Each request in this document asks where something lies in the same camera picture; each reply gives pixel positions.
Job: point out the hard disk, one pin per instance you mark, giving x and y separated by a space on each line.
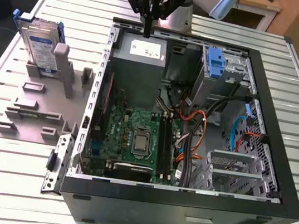
39 47

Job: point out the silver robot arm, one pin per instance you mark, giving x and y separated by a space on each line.
180 20

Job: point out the metal disk bay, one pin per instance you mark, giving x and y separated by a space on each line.
237 173

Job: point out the grey power supply unit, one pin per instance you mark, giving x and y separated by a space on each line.
134 81

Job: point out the blue plastic drive latch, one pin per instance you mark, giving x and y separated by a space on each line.
214 62

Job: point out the metal optical drive cage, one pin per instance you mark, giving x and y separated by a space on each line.
209 90

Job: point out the green motherboard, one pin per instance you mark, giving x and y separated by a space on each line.
120 119

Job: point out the CPU socket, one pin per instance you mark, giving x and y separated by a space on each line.
142 130

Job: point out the silver CPU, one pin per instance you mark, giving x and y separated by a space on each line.
141 144

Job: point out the black RAM slot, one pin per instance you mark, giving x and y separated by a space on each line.
162 147

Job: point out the grey parts rack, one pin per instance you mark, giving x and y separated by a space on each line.
54 109

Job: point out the blue expansion slot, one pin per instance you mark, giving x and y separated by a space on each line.
96 149

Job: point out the black graphics card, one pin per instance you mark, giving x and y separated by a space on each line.
129 172

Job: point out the black PC case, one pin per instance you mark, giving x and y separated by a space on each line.
151 211

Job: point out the wooden desk white frame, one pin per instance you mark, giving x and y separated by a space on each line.
261 2

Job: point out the metal slot retainer bracket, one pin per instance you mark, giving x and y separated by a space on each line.
63 144

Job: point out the black blue bracket latch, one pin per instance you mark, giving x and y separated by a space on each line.
51 160

